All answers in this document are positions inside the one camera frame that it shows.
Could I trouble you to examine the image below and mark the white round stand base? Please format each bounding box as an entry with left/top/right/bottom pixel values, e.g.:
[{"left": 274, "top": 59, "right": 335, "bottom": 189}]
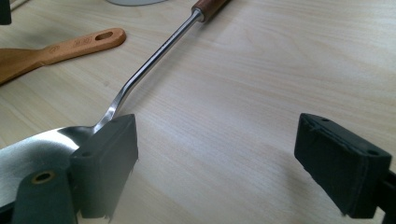
[{"left": 106, "top": 0, "right": 169, "bottom": 7}]

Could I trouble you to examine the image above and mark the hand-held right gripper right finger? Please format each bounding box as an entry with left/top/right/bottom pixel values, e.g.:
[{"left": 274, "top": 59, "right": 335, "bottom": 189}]
[{"left": 293, "top": 112, "right": 393, "bottom": 219}]

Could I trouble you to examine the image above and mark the wooden rice paddle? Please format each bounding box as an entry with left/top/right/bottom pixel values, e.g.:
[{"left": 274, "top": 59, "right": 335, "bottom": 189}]
[{"left": 0, "top": 27, "right": 127, "bottom": 87}]

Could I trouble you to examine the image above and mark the steel spatula with wooden handle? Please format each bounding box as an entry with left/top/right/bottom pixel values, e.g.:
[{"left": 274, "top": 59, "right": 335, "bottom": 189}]
[{"left": 0, "top": 0, "right": 233, "bottom": 208}]

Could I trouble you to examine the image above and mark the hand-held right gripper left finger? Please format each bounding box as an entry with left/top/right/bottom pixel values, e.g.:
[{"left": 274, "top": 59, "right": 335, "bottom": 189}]
[{"left": 68, "top": 113, "right": 140, "bottom": 221}]

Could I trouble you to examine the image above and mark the dark object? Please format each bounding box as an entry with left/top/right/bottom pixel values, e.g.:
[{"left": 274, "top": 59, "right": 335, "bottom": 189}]
[{"left": 0, "top": 0, "right": 12, "bottom": 26}]

